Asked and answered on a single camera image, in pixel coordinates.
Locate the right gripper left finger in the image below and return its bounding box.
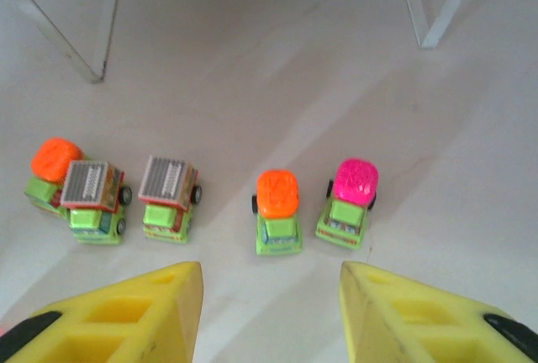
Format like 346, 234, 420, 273
0, 260, 205, 363

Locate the grey-top green toy truck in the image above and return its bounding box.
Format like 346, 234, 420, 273
138, 155, 203, 245
61, 160, 134, 245

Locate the orange-top green toy truck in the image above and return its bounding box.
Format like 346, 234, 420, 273
251, 169, 305, 256
24, 137, 86, 218

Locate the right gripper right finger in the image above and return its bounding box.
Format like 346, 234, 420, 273
339, 260, 538, 363

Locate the pink-top green toy truck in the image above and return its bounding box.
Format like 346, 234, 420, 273
315, 157, 380, 252

